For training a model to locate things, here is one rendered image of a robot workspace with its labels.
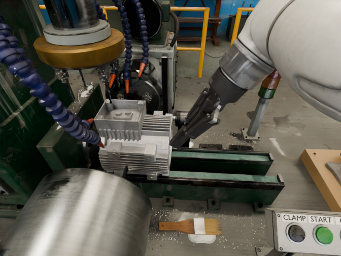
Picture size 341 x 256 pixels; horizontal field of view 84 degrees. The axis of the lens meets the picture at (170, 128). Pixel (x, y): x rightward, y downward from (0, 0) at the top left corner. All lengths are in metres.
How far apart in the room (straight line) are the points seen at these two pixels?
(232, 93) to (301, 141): 0.77
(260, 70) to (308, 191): 0.64
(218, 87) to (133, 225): 0.30
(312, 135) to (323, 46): 0.99
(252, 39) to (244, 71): 0.05
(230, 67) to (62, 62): 0.31
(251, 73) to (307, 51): 0.15
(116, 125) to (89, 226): 0.27
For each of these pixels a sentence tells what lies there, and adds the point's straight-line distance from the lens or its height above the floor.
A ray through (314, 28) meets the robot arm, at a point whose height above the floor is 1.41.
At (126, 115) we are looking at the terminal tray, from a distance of 0.55.
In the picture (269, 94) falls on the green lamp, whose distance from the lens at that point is 0.87.
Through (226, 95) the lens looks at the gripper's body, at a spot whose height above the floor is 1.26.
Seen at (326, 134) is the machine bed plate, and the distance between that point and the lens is 1.23.
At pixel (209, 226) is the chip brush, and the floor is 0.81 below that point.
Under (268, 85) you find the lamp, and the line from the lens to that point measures 0.86.
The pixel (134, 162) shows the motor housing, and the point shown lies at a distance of 0.55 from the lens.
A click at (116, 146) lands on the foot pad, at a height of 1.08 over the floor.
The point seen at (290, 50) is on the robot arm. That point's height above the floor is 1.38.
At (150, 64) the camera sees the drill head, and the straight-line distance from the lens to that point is 0.79.
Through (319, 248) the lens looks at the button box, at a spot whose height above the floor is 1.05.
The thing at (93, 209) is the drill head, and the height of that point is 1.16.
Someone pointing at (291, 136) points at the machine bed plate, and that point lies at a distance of 1.12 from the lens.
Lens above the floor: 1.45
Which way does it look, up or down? 41 degrees down
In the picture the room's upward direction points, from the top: straight up
